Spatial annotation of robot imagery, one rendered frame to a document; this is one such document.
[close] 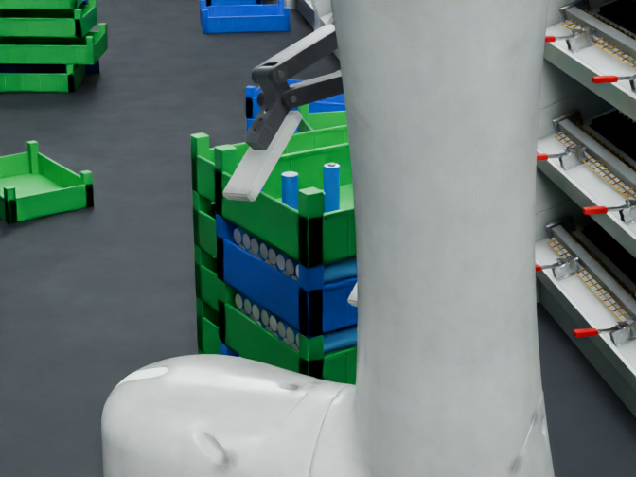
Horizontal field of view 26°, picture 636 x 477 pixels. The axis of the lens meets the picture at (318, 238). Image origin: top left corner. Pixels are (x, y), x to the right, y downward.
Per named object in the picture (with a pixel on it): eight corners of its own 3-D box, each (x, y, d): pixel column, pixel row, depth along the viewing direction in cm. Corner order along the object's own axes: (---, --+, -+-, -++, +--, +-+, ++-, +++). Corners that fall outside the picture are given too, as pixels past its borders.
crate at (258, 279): (309, 339, 145) (308, 268, 142) (216, 277, 161) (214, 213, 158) (527, 280, 160) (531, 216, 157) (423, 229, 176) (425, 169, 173)
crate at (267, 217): (308, 268, 142) (308, 195, 139) (214, 213, 158) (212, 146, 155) (531, 216, 157) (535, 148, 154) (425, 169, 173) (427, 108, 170)
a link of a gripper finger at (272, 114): (302, 89, 93) (273, 61, 91) (267, 150, 91) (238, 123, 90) (289, 90, 94) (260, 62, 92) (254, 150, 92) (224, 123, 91)
